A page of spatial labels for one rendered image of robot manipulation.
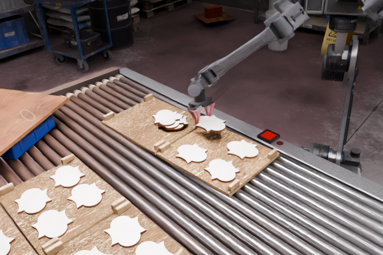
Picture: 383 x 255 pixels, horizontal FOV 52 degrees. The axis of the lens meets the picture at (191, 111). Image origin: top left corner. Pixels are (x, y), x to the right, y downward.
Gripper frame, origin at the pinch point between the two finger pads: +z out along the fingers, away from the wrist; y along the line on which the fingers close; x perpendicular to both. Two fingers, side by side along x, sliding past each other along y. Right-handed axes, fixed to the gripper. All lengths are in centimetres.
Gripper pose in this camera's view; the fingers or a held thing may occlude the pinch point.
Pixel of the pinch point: (203, 118)
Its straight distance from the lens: 180.8
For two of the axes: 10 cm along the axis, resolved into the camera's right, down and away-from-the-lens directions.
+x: -6.9, -1.5, 7.0
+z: 1.5, 9.3, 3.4
